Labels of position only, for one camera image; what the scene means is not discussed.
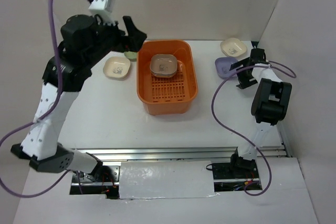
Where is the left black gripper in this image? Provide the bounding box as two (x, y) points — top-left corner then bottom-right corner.
(86, 14), (148, 67)

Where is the yellow plate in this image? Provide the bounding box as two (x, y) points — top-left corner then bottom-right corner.
(177, 61), (184, 73)

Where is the pink-brown plate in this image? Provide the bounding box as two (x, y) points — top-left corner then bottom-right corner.
(150, 54), (177, 74)

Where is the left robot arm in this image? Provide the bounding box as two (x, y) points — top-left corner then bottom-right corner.
(10, 14), (147, 182)

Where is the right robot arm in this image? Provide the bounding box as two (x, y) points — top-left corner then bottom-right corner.
(228, 48), (292, 178)

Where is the cream plate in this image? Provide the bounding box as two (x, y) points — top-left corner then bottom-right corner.
(220, 38), (247, 57)
(103, 56), (131, 79)

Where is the white sheet front cover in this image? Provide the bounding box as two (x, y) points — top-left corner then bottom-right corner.
(119, 161), (215, 199)

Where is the green plate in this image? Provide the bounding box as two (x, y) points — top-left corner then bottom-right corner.
(124, 51), (138, 61)
(151, 73), (176, 79)

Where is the purple plate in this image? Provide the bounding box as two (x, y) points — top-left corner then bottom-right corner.
(215, 57), (238, 79)

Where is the orange plastic bin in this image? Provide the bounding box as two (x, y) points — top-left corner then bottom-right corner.
(136, 40), (198, 115)

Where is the aluminium rail frame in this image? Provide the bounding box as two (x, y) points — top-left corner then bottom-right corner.
(68, 40), (293, 196)

